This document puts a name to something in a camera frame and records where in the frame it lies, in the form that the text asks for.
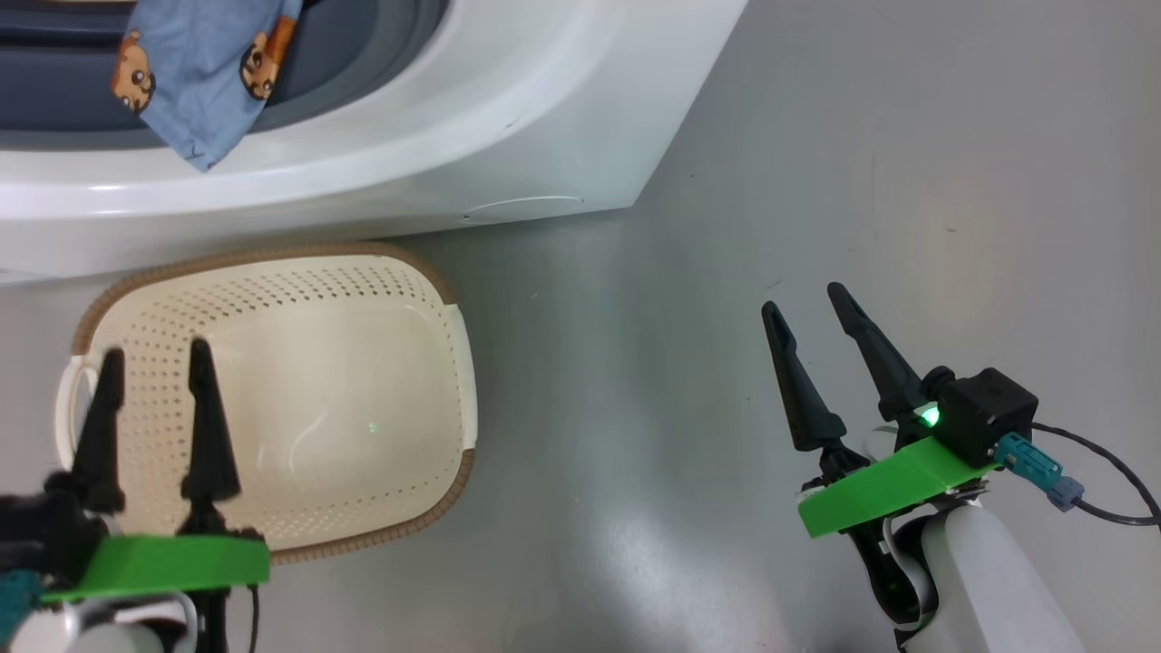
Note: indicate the teal camera connector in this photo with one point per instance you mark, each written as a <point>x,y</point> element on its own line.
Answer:
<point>16,603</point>
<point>1034,464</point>

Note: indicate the white front-load washing machine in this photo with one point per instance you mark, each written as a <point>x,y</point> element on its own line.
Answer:
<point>453,136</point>

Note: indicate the cream perforated laundry basket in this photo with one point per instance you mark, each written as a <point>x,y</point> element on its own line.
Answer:
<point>345,399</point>

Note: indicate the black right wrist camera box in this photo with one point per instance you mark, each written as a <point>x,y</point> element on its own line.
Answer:
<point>984,413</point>

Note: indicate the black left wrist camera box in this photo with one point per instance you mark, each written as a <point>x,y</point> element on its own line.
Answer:
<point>45,535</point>

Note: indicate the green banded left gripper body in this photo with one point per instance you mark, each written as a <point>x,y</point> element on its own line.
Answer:
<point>163,562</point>

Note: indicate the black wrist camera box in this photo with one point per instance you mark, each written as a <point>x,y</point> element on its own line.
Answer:
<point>45,535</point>
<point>984,413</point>

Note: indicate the blue cartoon print garment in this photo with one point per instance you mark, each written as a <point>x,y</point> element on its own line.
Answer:
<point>200,82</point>

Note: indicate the teal right camera connector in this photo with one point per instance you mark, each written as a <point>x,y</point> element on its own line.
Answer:
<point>1034,464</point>

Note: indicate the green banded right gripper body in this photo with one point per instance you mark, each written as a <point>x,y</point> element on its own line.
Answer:
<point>889,485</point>

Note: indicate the grey rubber door gasket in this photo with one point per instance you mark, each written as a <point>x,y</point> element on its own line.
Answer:
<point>363,54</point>

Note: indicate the teal left camera connector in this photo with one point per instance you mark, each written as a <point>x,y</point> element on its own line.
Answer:
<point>16,603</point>

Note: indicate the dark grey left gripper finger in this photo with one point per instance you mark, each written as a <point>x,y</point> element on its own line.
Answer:
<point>102,453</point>
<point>209,453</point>

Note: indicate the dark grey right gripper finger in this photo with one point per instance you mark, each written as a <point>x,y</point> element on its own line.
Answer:
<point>803,399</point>
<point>884,363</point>

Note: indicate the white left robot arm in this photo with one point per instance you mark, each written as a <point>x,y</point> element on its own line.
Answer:
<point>91,639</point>

